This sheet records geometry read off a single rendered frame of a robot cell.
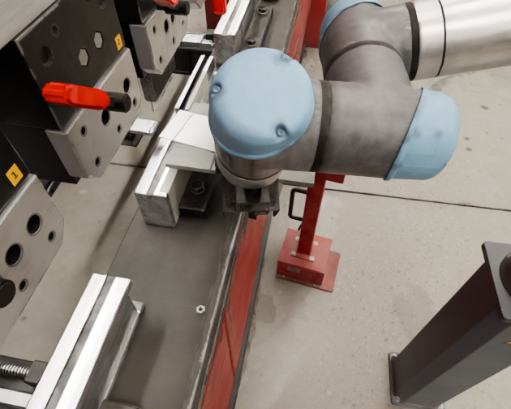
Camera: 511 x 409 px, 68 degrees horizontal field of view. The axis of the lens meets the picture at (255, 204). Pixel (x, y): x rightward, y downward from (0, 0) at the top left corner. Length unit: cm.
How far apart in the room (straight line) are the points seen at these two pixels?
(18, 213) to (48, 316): 147
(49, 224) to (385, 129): 29
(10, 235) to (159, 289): 39
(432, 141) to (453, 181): 193
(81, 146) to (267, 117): 21
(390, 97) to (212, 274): 47
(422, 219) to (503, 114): 106
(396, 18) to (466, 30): 6
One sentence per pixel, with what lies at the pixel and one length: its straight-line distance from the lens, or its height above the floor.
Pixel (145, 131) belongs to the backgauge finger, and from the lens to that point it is 76.
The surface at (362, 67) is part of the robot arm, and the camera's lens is 35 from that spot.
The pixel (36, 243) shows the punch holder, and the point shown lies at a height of 121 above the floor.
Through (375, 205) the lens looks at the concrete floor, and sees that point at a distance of 198.
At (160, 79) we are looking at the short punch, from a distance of 67.
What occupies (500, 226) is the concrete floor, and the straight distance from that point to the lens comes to 215.
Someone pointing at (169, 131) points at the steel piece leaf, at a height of 100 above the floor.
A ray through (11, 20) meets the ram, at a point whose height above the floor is 135.
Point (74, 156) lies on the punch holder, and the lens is 41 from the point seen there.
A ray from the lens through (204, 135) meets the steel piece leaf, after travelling 73.
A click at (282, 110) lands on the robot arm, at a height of 132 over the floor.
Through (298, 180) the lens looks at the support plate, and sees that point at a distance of 65.
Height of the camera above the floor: 148
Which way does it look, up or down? 52 degrees down
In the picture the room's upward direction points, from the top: straight up
